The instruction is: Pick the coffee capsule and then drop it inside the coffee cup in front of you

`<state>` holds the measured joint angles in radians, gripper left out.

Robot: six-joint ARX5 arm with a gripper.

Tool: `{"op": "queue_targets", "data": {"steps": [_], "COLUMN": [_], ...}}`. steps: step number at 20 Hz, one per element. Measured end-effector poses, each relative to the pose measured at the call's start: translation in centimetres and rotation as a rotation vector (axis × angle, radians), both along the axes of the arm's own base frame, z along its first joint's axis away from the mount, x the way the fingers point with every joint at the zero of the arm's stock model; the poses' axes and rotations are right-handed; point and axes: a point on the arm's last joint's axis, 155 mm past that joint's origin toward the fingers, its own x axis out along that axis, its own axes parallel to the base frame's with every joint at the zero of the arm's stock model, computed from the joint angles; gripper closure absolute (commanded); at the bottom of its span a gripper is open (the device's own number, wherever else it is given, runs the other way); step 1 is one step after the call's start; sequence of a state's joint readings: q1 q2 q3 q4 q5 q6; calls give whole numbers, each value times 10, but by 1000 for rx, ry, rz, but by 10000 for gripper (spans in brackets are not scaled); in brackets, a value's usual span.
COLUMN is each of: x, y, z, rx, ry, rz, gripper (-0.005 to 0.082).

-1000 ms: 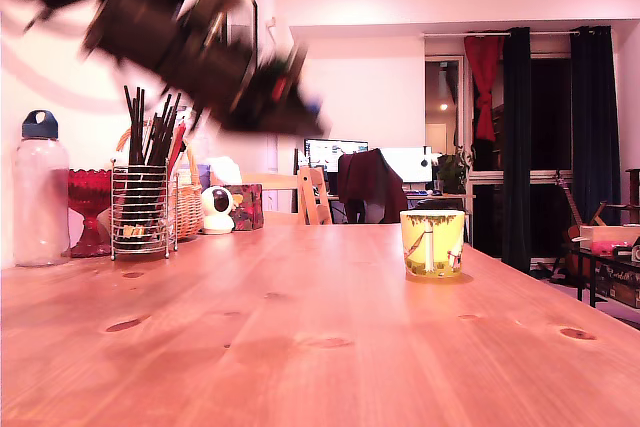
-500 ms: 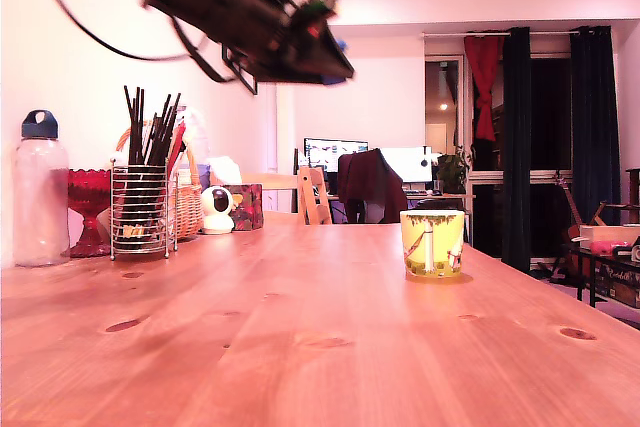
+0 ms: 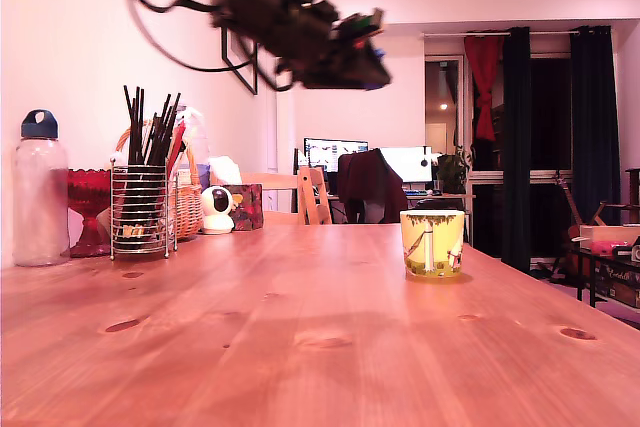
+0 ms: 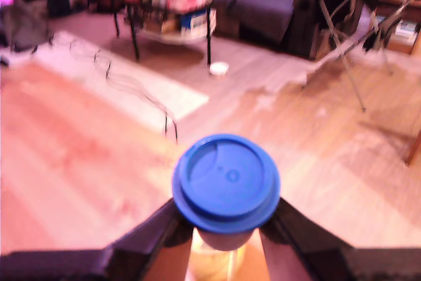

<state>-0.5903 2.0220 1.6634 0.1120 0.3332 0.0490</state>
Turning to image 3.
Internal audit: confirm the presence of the pale wooden box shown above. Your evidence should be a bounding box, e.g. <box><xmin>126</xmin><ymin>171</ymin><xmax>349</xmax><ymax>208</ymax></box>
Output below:
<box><xmin>578</xmin><ymin>224</ymin><xmax>640</xmax><ymax>251</ymax></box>

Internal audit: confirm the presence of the maroon jacket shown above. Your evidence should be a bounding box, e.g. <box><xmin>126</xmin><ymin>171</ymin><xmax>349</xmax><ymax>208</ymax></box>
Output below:
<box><xmin>337</xmin><ymin>148</ymin><xmax>409</xmax><ymax>225</ymax></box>

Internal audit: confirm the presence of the white plastic bag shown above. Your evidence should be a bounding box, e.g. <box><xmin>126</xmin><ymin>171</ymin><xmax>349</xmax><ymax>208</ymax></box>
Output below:
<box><xmin>177</xmin><ymin>106</ymin><xmax>214</xmax><ymax>168</ymax></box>

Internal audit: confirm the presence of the metal wire utensil rack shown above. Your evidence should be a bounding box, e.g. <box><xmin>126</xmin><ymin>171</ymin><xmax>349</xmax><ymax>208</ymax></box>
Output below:
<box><xmin>110</xmin><ymin>156</ymin><xmax>179</xmax><ymax>262</ymax></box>

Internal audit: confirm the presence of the light wooden chair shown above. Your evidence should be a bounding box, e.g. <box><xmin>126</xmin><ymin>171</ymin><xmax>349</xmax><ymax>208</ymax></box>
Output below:
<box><xmin>241</xmin><ymin>172</ymin><xmax>301</xmax><ymax>226</ymax></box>

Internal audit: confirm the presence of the black framed picture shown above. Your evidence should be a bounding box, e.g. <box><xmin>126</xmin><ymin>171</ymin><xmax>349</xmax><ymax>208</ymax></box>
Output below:
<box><xmin>221</xmin><ymin>26</ymin><xmax>260</xmax><ymax>97</ymax></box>

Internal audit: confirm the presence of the white tissue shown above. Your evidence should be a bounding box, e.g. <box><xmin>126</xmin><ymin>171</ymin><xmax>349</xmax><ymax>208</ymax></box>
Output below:
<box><xmin>209</xmin><ymin>156</ymin><xmax>245</xmax><ymax>186</ymax></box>

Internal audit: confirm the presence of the bright white computer monitor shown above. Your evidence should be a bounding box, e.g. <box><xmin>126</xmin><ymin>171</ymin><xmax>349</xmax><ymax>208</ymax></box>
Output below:
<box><xmin>378</xmin><ymin>146</ymin><xmax>434</xmax><ymax>185</ymax></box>

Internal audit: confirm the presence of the pink object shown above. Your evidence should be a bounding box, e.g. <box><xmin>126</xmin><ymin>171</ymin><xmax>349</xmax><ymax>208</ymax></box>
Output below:
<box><xmin>589</xmin><ymin>240</ymin><xmax>631</xmax><ymax>256</ymax></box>

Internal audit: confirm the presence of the wooden high chair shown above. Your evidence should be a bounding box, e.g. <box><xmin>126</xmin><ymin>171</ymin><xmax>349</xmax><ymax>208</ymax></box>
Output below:
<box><xmin>297</xmin><ymin>166</ymin><xmax>335</xmax><ymax>226</ymax></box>

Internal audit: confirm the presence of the clear bottle with blue cap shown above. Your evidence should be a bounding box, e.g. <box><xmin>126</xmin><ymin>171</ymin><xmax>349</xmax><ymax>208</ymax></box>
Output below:
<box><xmin>12</xmin><ymin>109</ymin><xmax>71</xmax><ymax>268</ymax></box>

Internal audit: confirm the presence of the dark board game box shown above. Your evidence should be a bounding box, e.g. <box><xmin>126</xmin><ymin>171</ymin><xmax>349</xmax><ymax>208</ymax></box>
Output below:
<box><xmin>597</xmin><ymin>261</ymin><xmax>640</xmax><ymax>309</ymax></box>

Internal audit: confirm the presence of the computer monitor with windows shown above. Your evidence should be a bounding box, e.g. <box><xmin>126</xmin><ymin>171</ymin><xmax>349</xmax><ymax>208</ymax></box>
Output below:
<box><xmin>303</xmin><ymin>137</ymin><xmax>370</xmax><ymax>174</ymax></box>

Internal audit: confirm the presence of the grey office chair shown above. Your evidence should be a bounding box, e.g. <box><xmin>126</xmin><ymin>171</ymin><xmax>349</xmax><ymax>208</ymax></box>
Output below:
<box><xmin>354</xmin><ymin>196</ymin><xmax>391</xmax><ymax>226</ymax></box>

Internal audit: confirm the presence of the floral tissue box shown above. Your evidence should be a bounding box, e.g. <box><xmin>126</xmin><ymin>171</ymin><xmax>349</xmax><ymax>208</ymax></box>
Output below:
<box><xmin>227</xmin><ymin>183</ymin><xmax>265</xmax><ymax>232</ymax></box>

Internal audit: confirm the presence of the black side table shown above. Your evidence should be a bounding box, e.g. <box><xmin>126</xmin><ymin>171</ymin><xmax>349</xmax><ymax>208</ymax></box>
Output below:
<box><xmin>569</xmin><ymin>244</ymin><xmax>640</xmax><ymax>308</ymax></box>

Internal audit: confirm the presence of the wicker basket with handle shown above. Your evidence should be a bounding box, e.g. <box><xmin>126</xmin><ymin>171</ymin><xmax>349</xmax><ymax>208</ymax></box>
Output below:
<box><xmin>116</xmin><ymin>120</ymin><xmax>205</xmax><ymax>241</ymax></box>

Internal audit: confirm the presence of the yellow illustrated cup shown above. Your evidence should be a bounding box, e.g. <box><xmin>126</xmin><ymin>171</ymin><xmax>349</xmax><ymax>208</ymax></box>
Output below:
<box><xmin>399</xmin><ymin>210</ymin><xmax>466</xmax><ymax>280</ymax></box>

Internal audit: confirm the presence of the small white round camera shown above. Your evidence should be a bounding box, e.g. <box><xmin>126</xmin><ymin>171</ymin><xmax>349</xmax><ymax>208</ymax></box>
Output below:
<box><xmin>200</xmin><ymin>186</ymin><xmax>236</xmax><ymax>236</ymax></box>

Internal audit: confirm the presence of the wide black curtain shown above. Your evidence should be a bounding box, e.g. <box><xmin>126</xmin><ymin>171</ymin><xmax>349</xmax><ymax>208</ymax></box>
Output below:
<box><xmin>569</xmin><ymin>25</ymin><xmax>622</xmax><ymax>228</ymax></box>

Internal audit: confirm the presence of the acoustic guitar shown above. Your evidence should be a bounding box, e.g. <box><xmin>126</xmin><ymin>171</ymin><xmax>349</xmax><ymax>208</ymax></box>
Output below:
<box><xmin>553</xmin><ymin>171</ymin><xmax>586</xmax><ymax>278</ymax></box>

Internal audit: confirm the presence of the green potted plant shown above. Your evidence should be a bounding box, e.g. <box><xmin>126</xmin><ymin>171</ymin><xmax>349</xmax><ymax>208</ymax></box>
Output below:
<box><xmin>435</xmin><ymin>145</ymin><xmax>474</xmax><ymax>196</ymax></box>

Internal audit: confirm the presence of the black chopstick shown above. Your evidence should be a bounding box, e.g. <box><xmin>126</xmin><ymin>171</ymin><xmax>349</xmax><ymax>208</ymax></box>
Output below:
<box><xmin>123</xmin><ymin>85</ymin><xmax>136</xmax><ymax>167</ymax></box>
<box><xmin>148</xmin><ymin>92</ymin><xmax>182</xmax><ymax>167</ymax></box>
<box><xmin>136</xmin><ymin>88</ymin><xmax>146</xmax><ymax>167</ymax></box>

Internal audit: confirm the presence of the narrow black curtain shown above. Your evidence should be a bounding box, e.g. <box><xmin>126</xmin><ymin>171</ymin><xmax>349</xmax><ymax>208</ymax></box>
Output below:
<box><xmin>501</xmin><ymin>27</ymin><xmax>533</xmax><ymax>276</ymax></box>

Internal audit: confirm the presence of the tied red curtain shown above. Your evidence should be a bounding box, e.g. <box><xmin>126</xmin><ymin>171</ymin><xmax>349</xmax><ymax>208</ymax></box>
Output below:
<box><xmin>463</xmin><ymin>35</ymin><xmax>506</xmax><ymax>143</ymax></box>

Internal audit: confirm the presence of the red utensil handle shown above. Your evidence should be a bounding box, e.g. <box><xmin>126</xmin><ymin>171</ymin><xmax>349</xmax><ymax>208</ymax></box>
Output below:
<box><xmin>166</xmin><ymin>121</ymin><xmax>188</xmax><ymax>176</ymax></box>

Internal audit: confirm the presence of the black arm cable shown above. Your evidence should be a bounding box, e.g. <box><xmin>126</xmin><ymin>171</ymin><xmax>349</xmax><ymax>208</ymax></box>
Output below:
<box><xmin>118</xmin><ymin>0</ymin><xmax>261</xmax><ymax>73</ymax></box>
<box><xmin>257</xmin><ymin>44</ymin><xmax>296</xmax><ymax>93</ymax></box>

